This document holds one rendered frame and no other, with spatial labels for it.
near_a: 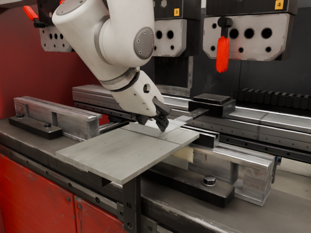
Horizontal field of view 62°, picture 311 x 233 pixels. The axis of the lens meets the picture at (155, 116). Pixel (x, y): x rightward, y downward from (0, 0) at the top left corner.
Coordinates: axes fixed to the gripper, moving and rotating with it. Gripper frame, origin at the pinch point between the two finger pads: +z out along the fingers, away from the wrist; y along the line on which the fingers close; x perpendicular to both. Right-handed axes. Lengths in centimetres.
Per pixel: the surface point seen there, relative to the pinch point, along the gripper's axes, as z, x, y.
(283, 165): 218, -100, 0
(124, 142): -4.6, 9.2, -0.2
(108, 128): 27.8, -6.5, 40.7
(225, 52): -13.6, -9.5, -17.7
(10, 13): -16, -27, 84
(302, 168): 221, -104, -16
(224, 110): 17.7, -18.3, -7.9
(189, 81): -3.1, -10.8, -6.4
